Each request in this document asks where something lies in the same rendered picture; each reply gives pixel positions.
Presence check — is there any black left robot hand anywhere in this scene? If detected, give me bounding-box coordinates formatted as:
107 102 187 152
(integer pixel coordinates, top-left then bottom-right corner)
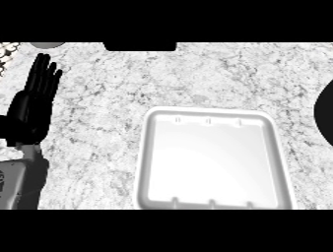
0 52 64 148

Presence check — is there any white rectangular tray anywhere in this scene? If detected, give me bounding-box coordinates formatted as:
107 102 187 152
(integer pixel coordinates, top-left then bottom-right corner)
132 105 298 211

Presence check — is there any grey round object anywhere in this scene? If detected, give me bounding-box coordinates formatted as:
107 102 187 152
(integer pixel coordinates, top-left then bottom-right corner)
28 41 67 50

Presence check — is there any black flat-edged appliance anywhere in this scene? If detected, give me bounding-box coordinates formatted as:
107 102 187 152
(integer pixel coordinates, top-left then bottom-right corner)
104 41 179 52

